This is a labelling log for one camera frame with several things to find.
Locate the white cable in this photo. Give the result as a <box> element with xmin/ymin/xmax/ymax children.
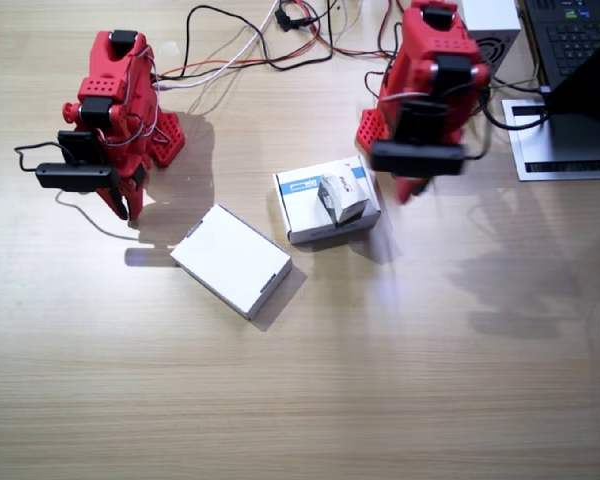
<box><xmin>153</xmin><ymin>0</ymin><xmax>284</xmax><ymax>92</ymax></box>

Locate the small white box red logo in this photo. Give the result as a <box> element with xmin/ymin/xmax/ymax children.
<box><xmin>317</xmin><ymin>172</ymin><xmax>370</xmax><ymax>225</ymax></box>

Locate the white power supply with fan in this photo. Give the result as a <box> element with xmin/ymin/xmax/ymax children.
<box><xmin>459</xmin><ymin>0</ymin><xmax>524</xmax><ymax>86</ymax></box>

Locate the long black looping cable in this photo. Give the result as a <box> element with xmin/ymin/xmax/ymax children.
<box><xmin>179</xmin><ymin>4</ymin><xmax>341</xmax><ymax>81</ymax></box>

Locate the white box with blue label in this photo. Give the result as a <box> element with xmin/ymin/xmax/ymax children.
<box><xmin>272</xmin><ymin>154</ymin><xmax>382</xmax><ymax>245</ymax></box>

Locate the black arm wrist camera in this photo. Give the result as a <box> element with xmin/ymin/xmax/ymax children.
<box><xmin>370</xmin><ymin>99</ymin><xmax>469</xmax><ymax>179</ymax></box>
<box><xmin>34</xmin><ymin>130</ymin><xmax>115</xmax><ymax>193</ymax></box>

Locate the thin black camera cable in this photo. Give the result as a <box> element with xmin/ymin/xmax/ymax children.
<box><xmin>13</xmin><ymin>142</ymin><xmax>64</xmax><ymax>174</ymax></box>
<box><xmin>463</xmin><ymin>112</ymin><xmax>492</xmax><ymax>162</ymax></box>

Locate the black cable to monitor base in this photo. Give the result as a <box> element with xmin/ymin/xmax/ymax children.
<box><xmin>481</xmin><ymin>87</ymin><xmax>552</xmax><ymax>132</ymax></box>

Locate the bundle of cables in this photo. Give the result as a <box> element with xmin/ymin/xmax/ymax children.
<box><xmin>157</xmin><ymin>0</ymin><xmax>406</xmax><ymax>81</ymax></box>

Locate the plain white cardboard box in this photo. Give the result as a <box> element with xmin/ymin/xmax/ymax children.
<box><xmin>168</xmin><ymin>203</ymin><xmax>294</xmax><ymax>321</ymax></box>

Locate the black laptop keyboard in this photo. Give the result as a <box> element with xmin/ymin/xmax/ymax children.
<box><xmin>522</xmin><ymin>0</ymin><xmax>600</xmax><ymax>91</ymax></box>

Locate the black cable connector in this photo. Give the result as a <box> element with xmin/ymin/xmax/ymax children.
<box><xmin>274</xmin><ymin>7</ymin><xmax>314</xmax><ymax>32</ymax></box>

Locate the green wire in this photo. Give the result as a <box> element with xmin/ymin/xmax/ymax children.
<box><xmin>492</xmin><ymin>74</ymin><xmax>540</xmax><ymax>94</ymax></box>

